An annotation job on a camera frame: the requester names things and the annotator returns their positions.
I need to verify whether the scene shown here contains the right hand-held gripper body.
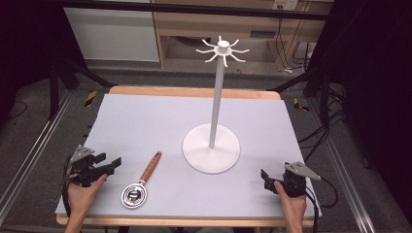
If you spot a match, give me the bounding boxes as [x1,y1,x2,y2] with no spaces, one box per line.
[273,161,323,199]

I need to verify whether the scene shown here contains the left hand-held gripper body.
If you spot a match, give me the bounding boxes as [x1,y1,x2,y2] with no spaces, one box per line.
[66,145,108,188]

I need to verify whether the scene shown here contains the person's right hand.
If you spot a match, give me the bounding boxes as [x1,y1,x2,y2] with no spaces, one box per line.
[273,180,308,222]

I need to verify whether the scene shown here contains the person's left hand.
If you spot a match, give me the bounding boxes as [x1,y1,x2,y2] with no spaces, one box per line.
[65,173,109,217]

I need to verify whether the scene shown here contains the pale grey table mat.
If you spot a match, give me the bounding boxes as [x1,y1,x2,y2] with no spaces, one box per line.
[53,93,323,219]

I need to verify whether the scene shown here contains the white hook stand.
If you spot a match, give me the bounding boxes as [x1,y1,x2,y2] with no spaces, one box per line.
[182,35,251,175]

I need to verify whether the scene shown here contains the yellow black striped tape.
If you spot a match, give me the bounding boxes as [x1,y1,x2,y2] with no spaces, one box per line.
[84,89,98,108]
[292,97,311,113]

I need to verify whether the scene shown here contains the black metal stand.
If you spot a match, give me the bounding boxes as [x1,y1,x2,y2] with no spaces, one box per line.
[266,69,332,128]
[48,57,117,121]

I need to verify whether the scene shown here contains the wooden table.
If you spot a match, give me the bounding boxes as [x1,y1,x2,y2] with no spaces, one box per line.
[55,84,316,228]

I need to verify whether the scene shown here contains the white cabinet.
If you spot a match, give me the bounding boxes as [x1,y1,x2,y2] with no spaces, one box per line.
[63,6,161,63]

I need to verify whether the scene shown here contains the black curtain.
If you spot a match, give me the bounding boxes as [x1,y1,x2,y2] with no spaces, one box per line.
[305,0,412,224]
[0,0,86,125]

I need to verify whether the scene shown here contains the white power strip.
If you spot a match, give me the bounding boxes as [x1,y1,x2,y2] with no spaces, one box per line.
[271,0,299,12]

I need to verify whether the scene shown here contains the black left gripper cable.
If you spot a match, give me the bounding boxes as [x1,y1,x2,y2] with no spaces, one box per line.
[60,156,74,218]

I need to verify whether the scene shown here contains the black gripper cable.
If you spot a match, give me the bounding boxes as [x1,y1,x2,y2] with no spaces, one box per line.
[304,177,340,233]
[60,156,74,218]

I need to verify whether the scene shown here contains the metal strainer with wooden handle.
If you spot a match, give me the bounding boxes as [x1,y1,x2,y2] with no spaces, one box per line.
[120,150,163,210]

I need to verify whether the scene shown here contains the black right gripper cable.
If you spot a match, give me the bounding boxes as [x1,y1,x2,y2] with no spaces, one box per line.
[304,177,340,233]

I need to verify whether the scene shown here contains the metal floor rail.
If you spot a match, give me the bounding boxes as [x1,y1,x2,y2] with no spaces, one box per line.
[309,96,377,233]
[0,89,75,225]

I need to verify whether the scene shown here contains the black floor cables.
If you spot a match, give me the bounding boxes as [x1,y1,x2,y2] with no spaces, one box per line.
[296,84,349,163]

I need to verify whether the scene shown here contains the thin black floor cable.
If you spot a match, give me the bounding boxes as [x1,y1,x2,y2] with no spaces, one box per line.
[5,100,29,121]

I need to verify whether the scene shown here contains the black hanging cables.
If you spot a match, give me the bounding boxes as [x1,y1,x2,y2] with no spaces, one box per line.
[274,17,313,74]

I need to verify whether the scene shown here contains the black horizontal frame bar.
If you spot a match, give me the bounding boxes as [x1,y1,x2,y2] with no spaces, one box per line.
[59,0,328,21]

